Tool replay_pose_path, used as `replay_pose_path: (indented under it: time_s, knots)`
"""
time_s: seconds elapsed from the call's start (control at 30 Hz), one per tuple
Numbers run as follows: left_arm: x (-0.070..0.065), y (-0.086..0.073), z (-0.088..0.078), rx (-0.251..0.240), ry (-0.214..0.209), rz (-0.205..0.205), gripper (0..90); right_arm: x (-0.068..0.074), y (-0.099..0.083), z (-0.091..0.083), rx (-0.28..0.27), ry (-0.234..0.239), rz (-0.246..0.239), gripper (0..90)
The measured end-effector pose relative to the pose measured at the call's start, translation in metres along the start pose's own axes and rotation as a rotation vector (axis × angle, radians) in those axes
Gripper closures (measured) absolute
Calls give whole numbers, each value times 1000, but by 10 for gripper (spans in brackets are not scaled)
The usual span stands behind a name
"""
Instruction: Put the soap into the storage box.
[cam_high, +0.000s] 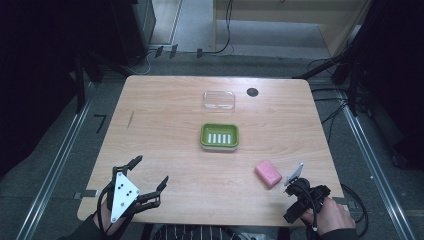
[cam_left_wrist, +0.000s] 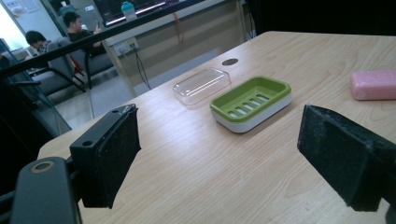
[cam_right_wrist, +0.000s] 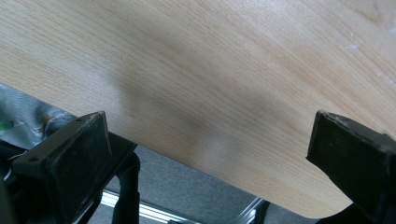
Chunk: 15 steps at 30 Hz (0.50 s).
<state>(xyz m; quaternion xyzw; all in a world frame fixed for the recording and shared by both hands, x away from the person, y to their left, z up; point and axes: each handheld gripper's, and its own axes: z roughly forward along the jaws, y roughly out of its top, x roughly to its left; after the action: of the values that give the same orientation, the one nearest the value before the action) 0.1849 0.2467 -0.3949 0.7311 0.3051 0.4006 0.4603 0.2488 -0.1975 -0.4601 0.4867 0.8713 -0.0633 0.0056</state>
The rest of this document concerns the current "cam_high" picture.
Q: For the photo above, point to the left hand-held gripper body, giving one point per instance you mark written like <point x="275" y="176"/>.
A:
<point x="124" y="196"/>

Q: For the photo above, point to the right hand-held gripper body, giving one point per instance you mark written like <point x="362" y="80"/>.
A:
<point x="305" y="196"/>

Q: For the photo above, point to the pink soap bar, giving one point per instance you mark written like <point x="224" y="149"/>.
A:
<point x="268" y="173"/>

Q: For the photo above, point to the green soap dish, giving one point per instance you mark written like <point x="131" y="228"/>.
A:
<point x="219" y="136"/>

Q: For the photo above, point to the clear plastic lid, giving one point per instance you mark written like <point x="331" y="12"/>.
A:
<point x="219" y="100"/>

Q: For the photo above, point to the person's left hand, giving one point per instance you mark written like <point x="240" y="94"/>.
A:
<point x="102" y="217"/>

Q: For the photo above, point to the person's right hand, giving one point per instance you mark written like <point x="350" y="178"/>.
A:
<point x="333" y="216"/>

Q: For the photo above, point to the person's striped clothing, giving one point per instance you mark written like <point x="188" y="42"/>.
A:
<point x="196" y="233"/>

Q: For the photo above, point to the black metal stand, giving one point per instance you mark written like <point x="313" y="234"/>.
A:
<point x="80" y="83"/>
<point x="333" y="63"/>

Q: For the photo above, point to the black round table grommet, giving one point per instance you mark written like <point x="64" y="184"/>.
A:
<point x="252" y="92"/>

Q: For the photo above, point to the dark curtain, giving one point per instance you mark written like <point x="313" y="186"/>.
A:
<point x="396" y="73"/>
<point x="33" y="83"/>

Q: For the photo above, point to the black cabinet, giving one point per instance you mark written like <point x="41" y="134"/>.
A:
<point x="133" y="30"/>

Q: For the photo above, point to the light wooden shelf unit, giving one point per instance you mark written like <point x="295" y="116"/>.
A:
<point x="290" y="13"/>

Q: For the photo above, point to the grey metal table bracket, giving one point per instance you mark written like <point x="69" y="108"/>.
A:
<point x="86" y="194"/>

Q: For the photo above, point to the metal floor rail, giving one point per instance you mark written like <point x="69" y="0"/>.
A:
<point x="53" y="166"/>
<point x="376" y="166"/>

